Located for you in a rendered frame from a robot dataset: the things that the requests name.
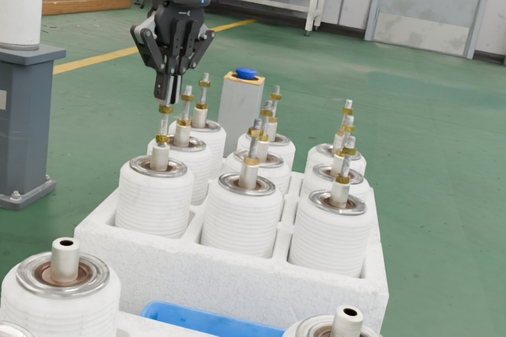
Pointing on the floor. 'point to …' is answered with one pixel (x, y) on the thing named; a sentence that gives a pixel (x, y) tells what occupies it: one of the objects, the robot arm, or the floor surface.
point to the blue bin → (207, 321)
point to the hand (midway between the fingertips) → (168, 88)
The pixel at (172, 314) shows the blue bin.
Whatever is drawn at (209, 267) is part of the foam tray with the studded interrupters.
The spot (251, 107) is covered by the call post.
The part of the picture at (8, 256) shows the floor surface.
